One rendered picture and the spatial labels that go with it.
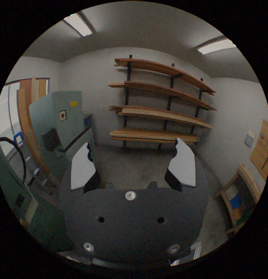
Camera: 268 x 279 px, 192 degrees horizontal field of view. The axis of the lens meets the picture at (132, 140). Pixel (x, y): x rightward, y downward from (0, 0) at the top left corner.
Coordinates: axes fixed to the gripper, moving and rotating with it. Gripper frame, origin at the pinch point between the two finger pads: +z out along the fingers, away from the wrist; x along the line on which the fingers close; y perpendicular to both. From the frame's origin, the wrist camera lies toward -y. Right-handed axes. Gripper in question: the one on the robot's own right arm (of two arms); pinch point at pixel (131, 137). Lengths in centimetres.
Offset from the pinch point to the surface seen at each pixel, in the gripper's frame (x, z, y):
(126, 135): -14, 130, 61
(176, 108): 112, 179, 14
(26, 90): -199, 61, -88
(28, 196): -78, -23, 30
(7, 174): -74, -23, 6
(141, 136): 14, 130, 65
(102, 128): -79, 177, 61
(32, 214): -69, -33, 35
